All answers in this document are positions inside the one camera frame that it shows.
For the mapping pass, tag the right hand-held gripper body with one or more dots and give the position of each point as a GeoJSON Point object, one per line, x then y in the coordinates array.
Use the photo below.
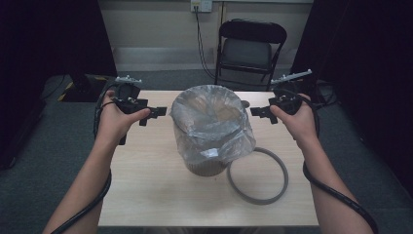
{"type": "Point", "coordinates": [289, 97]}

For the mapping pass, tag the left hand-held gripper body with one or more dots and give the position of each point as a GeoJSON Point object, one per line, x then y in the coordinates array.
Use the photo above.
{"type": "Point", "coordinates": [128, 97]}

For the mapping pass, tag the clear plastic bag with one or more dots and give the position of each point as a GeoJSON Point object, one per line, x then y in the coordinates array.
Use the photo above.
{"type": "Point", "coordinates": [207, 136]}

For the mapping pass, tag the translucent ribbed trash bin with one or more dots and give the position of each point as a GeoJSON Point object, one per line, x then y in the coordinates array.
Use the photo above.
{"type": "Point", "coordinates": [207, 169]}

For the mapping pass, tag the person's left hand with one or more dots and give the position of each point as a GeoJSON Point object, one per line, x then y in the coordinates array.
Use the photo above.
{"type": "Point", "coordinates": [113, 123]}

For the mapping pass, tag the person's right hand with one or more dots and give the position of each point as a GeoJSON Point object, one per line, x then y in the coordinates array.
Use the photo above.
{"type": "Point", "coordinates": [302, 126]}

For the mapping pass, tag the small grey round object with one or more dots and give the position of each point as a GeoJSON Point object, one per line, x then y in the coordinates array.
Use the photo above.
{"type": "Point", "coordinates": [245, 104]}

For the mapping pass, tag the black striped stand base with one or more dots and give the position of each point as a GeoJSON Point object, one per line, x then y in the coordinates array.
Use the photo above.
{"type": "Point", "coordinates": [81, 92]}

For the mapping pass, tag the black folding chair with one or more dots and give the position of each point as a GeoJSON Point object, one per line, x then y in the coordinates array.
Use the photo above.
{"type": "Point", "coordinates": [250, 48]}

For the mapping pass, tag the black curtain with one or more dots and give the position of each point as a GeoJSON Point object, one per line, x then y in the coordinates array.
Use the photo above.
{"type": "Point", "coordinates": [48, 42]}
{"type": "Point", "coordinates": [363, 65]}

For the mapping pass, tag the white wall socket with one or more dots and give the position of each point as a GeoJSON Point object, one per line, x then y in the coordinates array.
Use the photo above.
{"type": "Point", "coordinates": [201, 5]}

